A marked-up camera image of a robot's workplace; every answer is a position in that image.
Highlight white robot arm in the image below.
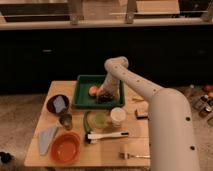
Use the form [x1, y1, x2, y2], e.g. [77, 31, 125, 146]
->
[101, 56, 200, 171]

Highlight green plastic tray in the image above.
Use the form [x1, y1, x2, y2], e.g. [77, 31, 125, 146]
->
[72, 75, 125, 109]

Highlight green cucumber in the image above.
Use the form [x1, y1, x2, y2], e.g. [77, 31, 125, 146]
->
[83, 111, 91, 133]

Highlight yellow banana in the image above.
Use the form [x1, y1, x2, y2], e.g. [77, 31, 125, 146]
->
[131, 97, 144, 102]

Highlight wooden table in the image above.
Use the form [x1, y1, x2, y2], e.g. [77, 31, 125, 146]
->
[24, 85, 150, 168]

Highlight dark brown bowl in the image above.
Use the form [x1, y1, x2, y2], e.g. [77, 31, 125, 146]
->
[46, 94, 69, 115]

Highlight orange peach fruit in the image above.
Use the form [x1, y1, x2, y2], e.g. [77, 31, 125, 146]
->
[88, 86, 98, 97]

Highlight tan sponge black base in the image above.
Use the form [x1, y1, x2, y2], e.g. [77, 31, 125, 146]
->
[135, 109, 148, 120]

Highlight dark red grapes bunch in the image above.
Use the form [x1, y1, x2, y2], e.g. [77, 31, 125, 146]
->
[96, 96, 114, 104]

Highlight light green plastic cup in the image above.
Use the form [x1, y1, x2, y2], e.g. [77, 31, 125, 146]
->
[94, 113, 106, 128]

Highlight small items on floor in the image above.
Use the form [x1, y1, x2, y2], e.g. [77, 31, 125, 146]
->
[192, 85, 213, 118]

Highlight small metal cup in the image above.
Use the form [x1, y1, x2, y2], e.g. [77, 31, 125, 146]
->
[59, 114, 72, 130]

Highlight blue sponge in bowl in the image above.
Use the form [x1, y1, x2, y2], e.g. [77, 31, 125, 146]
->
[53, 96, 66, 113]

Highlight black object on floor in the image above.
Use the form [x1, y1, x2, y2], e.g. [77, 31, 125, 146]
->
[0, 151, 12, 164]

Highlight white cylindrical container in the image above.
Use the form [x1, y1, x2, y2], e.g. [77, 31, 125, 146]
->
[110, 107, 126, 127]

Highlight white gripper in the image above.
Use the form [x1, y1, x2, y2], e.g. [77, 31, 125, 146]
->
[96, 83, 119, 100]

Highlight red plastic bowl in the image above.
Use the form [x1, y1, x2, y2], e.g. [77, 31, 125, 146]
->
[50, 132, 80, 165]

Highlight grey blue folded cloth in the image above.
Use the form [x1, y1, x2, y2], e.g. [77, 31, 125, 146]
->
[38, 126, 58, 155]

